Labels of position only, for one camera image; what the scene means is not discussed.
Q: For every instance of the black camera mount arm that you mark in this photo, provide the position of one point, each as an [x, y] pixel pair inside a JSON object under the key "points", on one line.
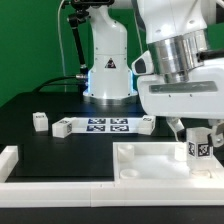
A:
{"points": [[74, 21]]}

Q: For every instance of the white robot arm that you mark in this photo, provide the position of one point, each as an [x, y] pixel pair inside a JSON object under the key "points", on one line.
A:
{"points": [[178, 77]]}

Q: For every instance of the white fiducial tag sheet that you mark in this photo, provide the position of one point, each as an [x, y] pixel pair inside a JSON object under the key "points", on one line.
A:
{"points": [[106, 125]]}

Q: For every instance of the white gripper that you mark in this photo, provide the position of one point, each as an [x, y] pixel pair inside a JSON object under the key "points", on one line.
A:
{"points": [[201, 97]]}

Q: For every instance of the white U-shaped obstacle fence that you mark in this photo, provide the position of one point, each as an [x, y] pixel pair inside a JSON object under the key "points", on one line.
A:
{"points": [[119, 192]]}

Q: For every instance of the white square table top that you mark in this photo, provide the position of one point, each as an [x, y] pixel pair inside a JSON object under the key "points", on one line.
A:
{"points": [[161, 160]]}

